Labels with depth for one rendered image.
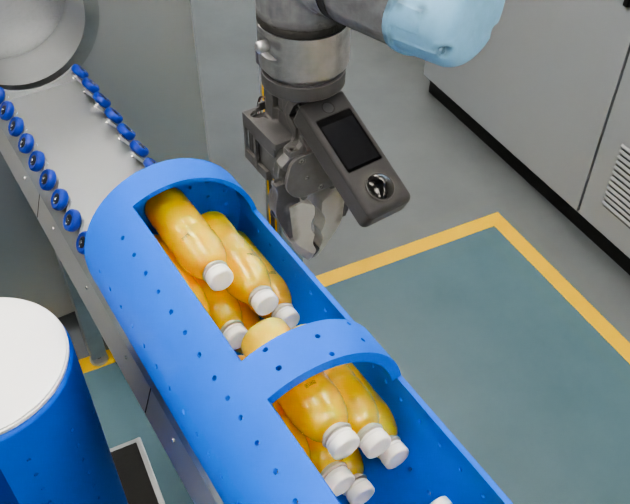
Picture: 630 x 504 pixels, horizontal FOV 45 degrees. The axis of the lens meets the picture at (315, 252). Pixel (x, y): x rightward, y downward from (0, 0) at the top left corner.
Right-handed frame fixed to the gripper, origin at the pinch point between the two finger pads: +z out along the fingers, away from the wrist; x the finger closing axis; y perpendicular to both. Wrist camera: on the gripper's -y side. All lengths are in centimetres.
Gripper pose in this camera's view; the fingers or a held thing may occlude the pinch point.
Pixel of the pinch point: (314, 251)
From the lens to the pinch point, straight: 76.5
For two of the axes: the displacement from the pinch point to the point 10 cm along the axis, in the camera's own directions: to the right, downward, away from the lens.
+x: -8.5, 3.7, -3.8
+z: -0.1, 7.1, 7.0
